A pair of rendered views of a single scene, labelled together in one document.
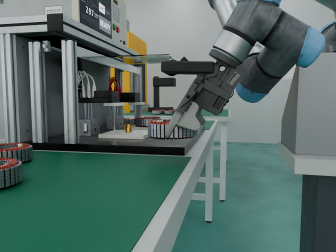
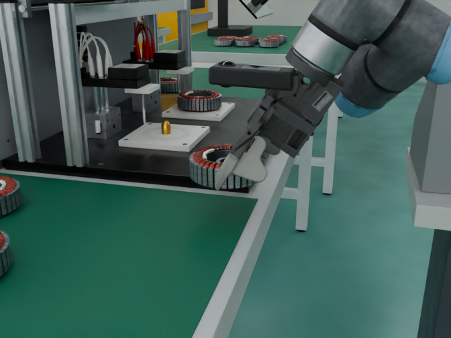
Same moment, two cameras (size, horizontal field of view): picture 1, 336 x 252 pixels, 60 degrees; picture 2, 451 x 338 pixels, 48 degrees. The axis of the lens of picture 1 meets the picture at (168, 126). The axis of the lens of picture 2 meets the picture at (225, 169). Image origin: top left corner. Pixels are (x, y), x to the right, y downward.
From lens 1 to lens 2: 20 cm
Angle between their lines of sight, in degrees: 15
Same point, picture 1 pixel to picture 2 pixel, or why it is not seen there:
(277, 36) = (395, 39)
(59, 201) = (65, 314)
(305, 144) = (439, 178)
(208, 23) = not seen: outside the picture
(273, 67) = (388, 80)
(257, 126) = not seen: hidden behind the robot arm
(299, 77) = not seen: hidden behind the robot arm
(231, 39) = (319, 43)
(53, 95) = (43, 72)
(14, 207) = (8, 326)
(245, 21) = (343, 15)
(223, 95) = (305, 129)
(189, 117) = (251, 161)
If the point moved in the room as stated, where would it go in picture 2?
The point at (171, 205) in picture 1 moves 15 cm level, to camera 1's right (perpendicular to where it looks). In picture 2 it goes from (211, 327) to (358, 331)
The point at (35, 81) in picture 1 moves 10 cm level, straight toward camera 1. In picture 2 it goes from (13, 68) to (13, 77)
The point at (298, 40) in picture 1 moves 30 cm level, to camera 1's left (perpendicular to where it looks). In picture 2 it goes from (429, 48) to (178, 47)
